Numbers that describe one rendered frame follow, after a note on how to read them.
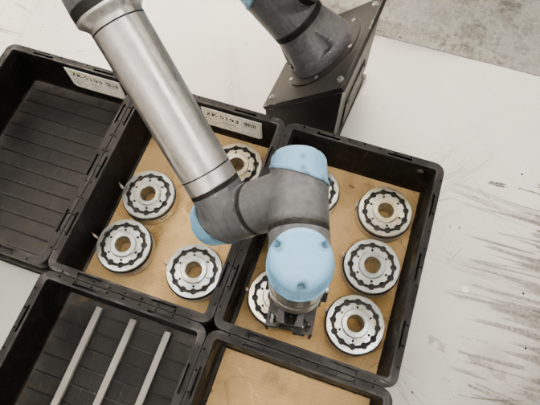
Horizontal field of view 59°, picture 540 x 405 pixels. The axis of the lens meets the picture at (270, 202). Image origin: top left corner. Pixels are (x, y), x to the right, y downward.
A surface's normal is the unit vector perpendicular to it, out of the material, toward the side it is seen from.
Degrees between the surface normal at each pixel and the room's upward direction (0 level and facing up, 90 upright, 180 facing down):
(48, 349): 0
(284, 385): 0
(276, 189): 42
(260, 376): 0
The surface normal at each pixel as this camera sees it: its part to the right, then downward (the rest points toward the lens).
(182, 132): 0.18, 0.17
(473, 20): -0.02, -0.38
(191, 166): -0.14, 0.33
